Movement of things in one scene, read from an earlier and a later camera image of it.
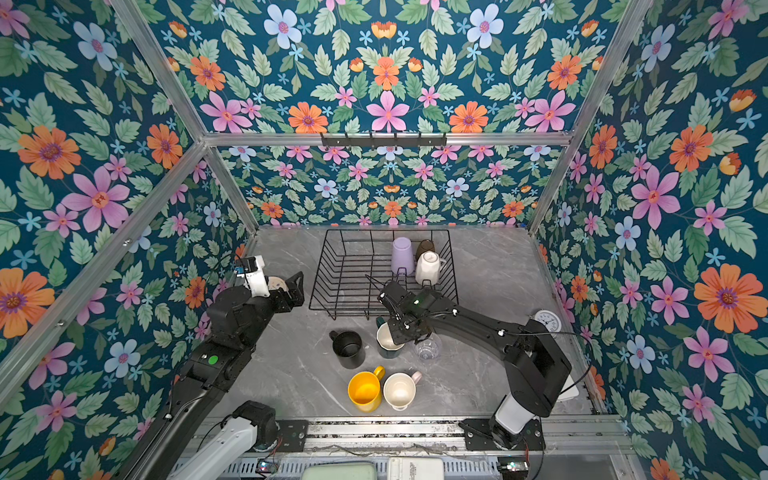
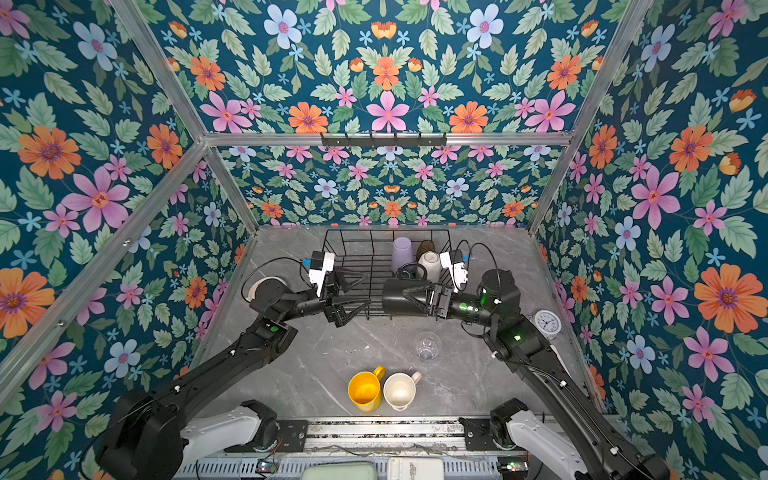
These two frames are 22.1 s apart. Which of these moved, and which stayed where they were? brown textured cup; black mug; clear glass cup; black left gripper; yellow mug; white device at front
Moved: black left gripper; black mug
Stayed: brown textured cup; white device at front; clear glass cup; yellow mug
